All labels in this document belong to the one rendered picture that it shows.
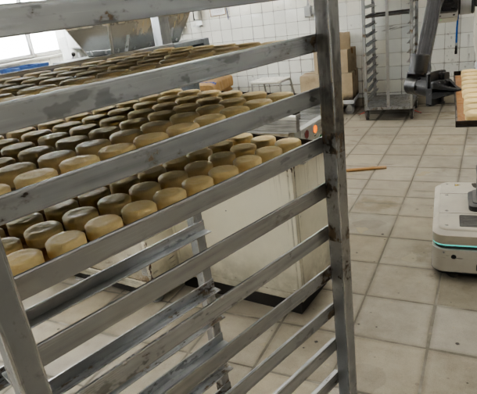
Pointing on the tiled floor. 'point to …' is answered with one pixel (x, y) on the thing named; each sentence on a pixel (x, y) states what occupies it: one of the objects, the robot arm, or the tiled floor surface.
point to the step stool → (271, 82)
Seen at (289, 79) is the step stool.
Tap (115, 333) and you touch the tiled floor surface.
